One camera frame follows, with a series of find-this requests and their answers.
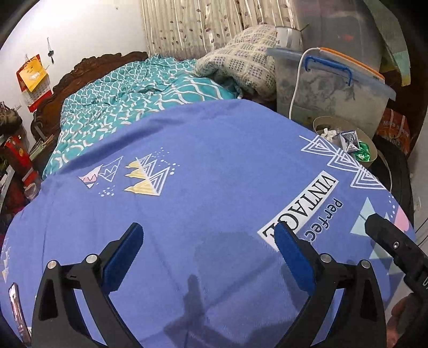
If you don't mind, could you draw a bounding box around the red gift box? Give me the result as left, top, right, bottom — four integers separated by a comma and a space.
3, 135, 34, 175

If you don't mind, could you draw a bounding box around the orange rimmed lid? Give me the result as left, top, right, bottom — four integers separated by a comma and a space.
319, 47, 385, 82

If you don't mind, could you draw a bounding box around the black bag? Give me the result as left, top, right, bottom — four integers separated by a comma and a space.
371, 135, 413, 228

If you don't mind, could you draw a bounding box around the white mug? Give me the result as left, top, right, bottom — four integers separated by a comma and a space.
275, 26, 303, 49

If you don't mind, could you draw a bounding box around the red yellow wall calendar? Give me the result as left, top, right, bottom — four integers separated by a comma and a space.
16, 54, 52, 112

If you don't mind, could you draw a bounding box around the large translucent storage box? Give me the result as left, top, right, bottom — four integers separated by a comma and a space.
294, 0, 382, 71

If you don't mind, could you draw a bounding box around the green wrapper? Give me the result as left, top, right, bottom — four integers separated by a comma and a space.
354, 141, 380, 163

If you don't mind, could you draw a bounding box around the smartphone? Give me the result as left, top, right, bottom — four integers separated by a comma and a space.
7, 283, 31, 345

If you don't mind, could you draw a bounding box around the white cable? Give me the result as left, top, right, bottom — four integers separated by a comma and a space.
288, 47, 323, 119

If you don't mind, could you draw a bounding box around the leaf patterned curtain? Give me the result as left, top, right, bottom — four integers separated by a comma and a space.
139, 0, 301, 62

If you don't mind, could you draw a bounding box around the blue printed blanket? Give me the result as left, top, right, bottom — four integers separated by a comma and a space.
0, 99, 417, 348

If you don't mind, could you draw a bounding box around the grey green cloth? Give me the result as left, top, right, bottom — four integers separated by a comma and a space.
363, 0, 411, 86

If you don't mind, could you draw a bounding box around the person's right hand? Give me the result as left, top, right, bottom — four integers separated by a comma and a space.
391, 295, 422, 348

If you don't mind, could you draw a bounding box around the crushed grey carton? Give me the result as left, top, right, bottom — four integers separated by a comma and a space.
336, 129, 362, 154

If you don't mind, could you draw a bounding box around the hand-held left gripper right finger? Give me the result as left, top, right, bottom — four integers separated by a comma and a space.
273, 221, 388, 348

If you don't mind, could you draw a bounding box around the carved wooden headboard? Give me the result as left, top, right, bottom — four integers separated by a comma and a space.
30, 51, 149, 168

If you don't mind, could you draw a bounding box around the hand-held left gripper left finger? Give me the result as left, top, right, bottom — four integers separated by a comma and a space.
32, 222, 145, 348

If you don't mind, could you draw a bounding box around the orange shopping bag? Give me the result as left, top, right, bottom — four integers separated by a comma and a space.
376, 107, 412, 154

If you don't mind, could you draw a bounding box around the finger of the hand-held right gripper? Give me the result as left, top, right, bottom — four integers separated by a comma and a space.
364, 213, 428, 295

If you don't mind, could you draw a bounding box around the beige round waste bin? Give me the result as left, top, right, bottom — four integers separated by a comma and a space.
312, 115, 380, 171

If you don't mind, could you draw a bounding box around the translucent storage box blue lid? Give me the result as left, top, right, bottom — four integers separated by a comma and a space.
266, 47, 397, 134

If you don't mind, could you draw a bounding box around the teal patterned bed cover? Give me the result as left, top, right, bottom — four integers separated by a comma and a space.
42, 55, 241, 178

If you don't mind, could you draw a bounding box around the checkered folded quilt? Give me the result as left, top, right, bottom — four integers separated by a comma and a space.
194, 25, 278, 101

